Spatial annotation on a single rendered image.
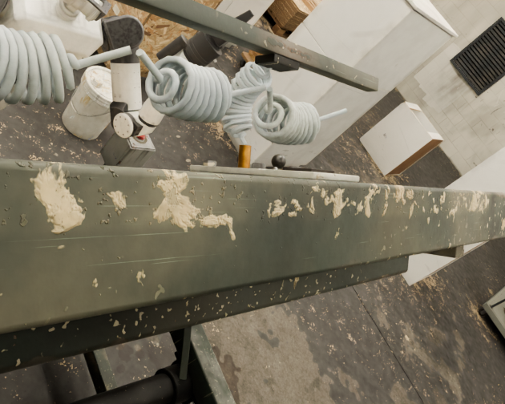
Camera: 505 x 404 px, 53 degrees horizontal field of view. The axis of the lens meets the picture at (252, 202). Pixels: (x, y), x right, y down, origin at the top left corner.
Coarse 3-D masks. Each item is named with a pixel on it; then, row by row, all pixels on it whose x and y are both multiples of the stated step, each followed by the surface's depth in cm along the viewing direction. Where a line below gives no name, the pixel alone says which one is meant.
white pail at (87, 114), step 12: (84, 72) 292; (96, 72) 298; (108, 72) 307; (84, 84) 288; (96, 84) 289; (108, 84) 300; (84, 96) 291; (96, 96) 287; (108, 96) 293; (72, 108) 300; (84, 108) 295; (96, 108) 293; (108, 108) 293; (72, 120) 302; (84, 120) 300; (96, 120) 300; (108, 120) 306; (72, 132) 307; (84, 132) 306; (96, 132) 310
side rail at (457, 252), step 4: (448, 248) 118; (452, 248) 118; (456, 248) 117; (460, 248) 119; (428, 252) 121; (432, 252) 121; (436, 252) 120; (440, 252) 119; (444, 252) 119; (448, 252) 118; (452, 252) 118; (456, 252) 117; (460, 252) 119; (444, 256) 119; (448, 256) 118; (452, 256) 118; (456, 256) 117; (460, 256) 120
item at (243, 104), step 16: (256, 64) 61; (272, 64) 59; (288, 64) 59; (240, 80) 62; (256, 80) 61; (240, 96) 63; (256, 96) 63; (240, 112) 64; (224, 128) 65; (240, 128) 64; (208, 160) 63; (240, 160) 65; (288, 176) 55; (304, 176) 53; (320, 176) 54; (336, 176) 56; (352, 176) 59
